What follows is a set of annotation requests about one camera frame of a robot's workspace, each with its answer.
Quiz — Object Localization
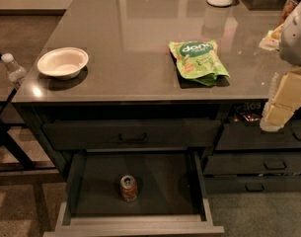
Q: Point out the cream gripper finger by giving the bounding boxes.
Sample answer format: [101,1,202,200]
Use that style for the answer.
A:
[260,66,301,132]

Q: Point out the red coke can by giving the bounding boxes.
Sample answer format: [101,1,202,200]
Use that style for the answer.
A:
[119,175,138,201]

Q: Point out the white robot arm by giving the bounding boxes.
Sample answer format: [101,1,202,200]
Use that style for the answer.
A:
[260,2,301,132]

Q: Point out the dark snack bags in drawer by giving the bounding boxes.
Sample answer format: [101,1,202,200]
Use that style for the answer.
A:
[232,102,263,121]

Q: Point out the grey top right drawer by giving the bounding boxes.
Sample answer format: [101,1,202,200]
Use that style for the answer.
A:
[216,119,301,150]

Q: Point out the grey top left drawer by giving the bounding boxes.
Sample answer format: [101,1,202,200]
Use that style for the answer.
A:
[42,118,221,150]

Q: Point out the grey bottom right drawer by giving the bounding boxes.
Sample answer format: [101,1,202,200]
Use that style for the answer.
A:
[204,176,301,194]

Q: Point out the open grey middle drawer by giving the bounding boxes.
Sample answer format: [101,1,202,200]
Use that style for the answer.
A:
[43,151,224,237]

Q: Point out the dark grey counter cabinet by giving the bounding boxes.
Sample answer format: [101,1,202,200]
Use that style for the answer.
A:
[11,0,301,196]

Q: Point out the glass jar of nuts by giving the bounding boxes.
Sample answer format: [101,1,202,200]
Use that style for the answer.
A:
[278,0,301,25]

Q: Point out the green chip bag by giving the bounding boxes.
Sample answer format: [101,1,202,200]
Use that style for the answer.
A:
[169,40,229,86]

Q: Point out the white paper bowl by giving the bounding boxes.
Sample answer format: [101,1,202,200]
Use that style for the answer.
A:
[37,47,89,80]

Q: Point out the clear plastic water bottle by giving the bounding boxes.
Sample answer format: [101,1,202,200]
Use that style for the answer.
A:
[1,53,28,90]

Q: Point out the black side table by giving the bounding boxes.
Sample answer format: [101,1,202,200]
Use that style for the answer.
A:
[0,52,54,172]

